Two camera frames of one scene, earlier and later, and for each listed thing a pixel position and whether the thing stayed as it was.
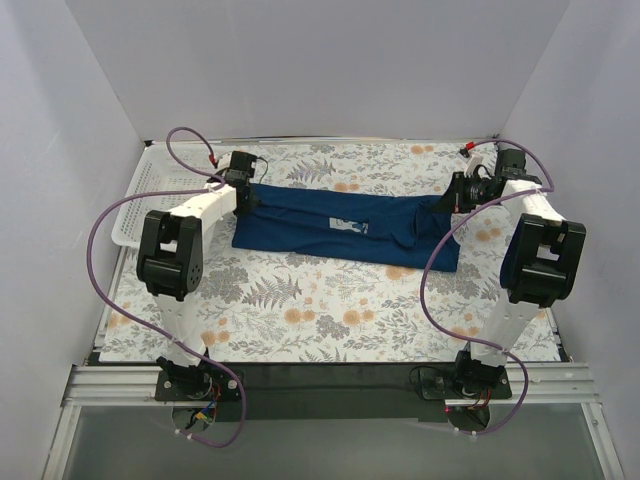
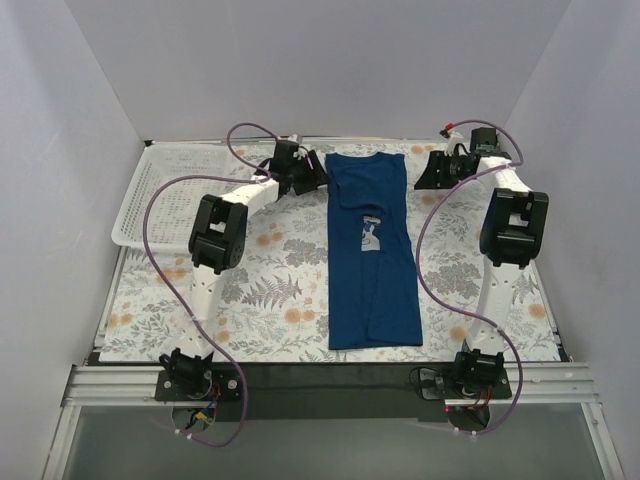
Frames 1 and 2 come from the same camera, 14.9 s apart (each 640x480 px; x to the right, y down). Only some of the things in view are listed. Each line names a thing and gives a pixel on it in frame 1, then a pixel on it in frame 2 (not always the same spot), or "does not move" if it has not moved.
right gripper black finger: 454,199 → 439,172
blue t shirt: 399,229 → 373,297
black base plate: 321,391 does not move
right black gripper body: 456,193 → 445,168
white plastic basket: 156,170 does not move
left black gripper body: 251,198 → 304,173
